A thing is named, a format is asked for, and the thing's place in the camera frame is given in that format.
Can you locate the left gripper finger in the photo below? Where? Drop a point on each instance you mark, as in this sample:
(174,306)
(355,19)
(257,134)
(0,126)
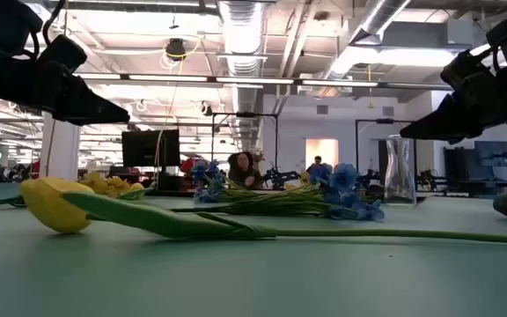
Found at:
(88,101)
(86,120)

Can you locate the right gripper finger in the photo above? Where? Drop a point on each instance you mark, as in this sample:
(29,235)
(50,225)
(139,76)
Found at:
(456,135)
(445,116)

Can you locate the yellow tulip with leaves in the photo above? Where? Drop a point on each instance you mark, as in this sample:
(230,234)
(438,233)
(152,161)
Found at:
(55,207)

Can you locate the background black robot arm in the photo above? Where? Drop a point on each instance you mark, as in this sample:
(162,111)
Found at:
(280,178)

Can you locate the clear glass vase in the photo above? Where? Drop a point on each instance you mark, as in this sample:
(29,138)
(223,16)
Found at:
(399,189)

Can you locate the dark upright panel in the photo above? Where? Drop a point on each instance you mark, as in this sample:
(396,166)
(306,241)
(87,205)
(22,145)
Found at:
(459,165)

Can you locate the grey-blue screen monitor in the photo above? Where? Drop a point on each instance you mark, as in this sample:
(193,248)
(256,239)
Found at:
(494,154)

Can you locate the black desk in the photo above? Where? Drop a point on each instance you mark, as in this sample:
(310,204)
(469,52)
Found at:
(487,184)

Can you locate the black monitor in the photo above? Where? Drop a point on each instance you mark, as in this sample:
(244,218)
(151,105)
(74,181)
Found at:
(150,147)

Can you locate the black ceiling dome device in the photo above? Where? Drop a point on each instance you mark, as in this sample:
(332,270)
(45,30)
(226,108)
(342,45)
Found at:
(175,48)

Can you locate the red shelf rack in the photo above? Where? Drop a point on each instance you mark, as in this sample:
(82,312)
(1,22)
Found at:
(186,166)

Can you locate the person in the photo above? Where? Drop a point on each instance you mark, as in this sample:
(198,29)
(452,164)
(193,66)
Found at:
(318,162)
(244,169)

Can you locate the long light bar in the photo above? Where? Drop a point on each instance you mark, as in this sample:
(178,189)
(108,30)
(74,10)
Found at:
(253,80)

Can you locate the green table mat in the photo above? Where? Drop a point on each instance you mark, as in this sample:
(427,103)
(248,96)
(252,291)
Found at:
(253,282)

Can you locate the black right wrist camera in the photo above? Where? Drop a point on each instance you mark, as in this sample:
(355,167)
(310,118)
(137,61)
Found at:
(465,70)

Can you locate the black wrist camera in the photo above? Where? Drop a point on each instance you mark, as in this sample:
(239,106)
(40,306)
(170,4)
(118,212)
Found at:
(62,53)
(465,70)

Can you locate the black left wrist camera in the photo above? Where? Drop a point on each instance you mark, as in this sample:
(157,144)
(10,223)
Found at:
(62,53)

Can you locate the black metal frame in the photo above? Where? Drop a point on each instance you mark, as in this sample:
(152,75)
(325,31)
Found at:
(245,114)
(385,120)

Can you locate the black table frame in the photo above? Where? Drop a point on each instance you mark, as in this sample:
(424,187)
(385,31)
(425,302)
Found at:
(174,193)

